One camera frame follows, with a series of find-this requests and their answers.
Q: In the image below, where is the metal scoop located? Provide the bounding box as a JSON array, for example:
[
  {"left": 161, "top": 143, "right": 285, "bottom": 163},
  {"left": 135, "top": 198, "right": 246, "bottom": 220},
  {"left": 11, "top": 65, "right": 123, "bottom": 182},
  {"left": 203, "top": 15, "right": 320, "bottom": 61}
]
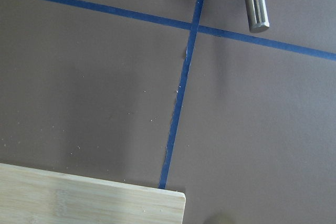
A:
[{"left": 245, "top": 0, "right": 270, "bottom": 33}]

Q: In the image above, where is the wooden cutting board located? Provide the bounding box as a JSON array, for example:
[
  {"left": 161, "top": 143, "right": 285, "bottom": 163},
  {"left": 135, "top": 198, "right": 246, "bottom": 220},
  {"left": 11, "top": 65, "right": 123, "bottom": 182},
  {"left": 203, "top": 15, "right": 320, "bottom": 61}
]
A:
[{"left": 1, "top": 164, "right": 186, "bottom": 223}]

